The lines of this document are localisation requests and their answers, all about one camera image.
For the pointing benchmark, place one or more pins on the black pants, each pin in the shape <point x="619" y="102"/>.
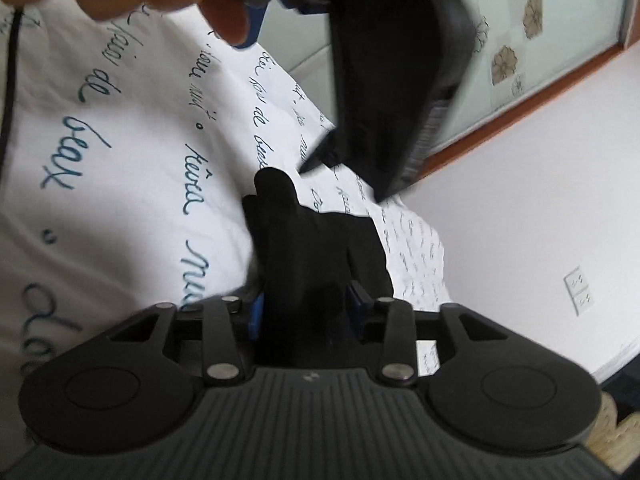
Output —
<point x="310" y="260"/>

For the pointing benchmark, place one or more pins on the frosted glass flower-print door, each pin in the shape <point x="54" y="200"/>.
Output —
<point x="550" y="35"/>

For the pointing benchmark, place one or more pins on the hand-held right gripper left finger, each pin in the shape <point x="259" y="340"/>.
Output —
<point x="255" y="317"/>

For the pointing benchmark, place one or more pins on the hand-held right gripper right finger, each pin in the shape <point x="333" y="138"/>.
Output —
<point x="357" y="312"/>

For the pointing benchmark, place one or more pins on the yellow quilted mattress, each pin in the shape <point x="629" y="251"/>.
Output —
<point x="617" y="412"/>

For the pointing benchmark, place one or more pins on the brown wooden door frame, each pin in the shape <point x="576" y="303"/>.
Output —
<point x="525" y="110"/>

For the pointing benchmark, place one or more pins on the white wall socket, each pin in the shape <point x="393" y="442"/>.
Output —
<point x="580" y="290"/>

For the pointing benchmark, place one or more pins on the white script-printed bed sheet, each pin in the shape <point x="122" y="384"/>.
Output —
<point x="125" y="185"/>

